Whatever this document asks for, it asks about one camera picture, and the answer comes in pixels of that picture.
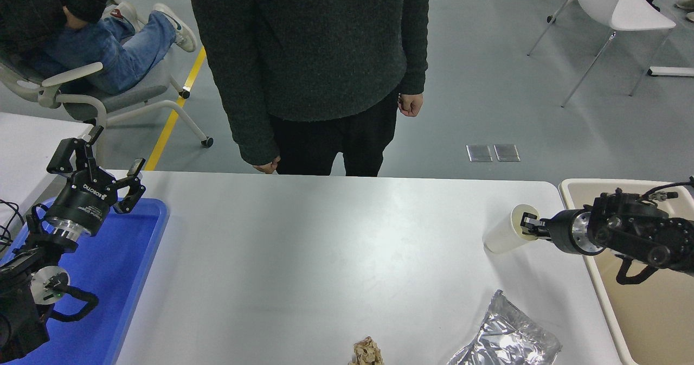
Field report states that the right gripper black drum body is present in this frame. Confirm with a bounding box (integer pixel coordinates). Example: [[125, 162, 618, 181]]
[[547, 209, 580, 254]]

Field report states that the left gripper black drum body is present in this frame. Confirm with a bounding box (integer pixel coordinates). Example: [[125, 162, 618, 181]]
[[46, 169, 118, 236]]

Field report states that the white paper cup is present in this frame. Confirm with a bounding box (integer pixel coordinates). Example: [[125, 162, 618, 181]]
[[483, 204, 541, 254]]

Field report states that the silver foil tray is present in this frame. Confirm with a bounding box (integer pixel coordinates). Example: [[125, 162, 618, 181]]
[[447, 290, 563, 365]]

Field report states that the tan paper ball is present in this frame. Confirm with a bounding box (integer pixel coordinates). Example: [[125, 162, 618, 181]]
[[349, 337, 384, 365]]

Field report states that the person's right hand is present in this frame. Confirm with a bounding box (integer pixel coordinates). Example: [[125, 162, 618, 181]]
[[252, 156, 281, 174]]

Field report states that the person's hand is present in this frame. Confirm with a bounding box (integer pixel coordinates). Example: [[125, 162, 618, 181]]
[[63, 6, 90, 30]]

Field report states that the person's left hand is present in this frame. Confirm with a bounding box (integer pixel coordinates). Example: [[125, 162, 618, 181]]
[[399, 93, 423, 117]]

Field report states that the blue plastic tray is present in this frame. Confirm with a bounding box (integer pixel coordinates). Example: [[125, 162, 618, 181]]
[[0, 197, 169, 365]]

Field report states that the large pale beige bin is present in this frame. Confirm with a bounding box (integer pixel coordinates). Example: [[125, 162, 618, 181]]
[[559, 178, 694, 365]]

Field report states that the white stand base bar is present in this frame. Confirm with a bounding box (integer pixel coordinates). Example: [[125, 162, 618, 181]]
[[647, 67, 694, 78]]

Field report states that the white shell chair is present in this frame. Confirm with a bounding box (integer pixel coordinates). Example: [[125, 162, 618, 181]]
[[527, 0, 677, 108]]

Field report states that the thin black cable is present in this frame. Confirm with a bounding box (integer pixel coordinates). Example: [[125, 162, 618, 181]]
[[0, 200, 25, 252]]

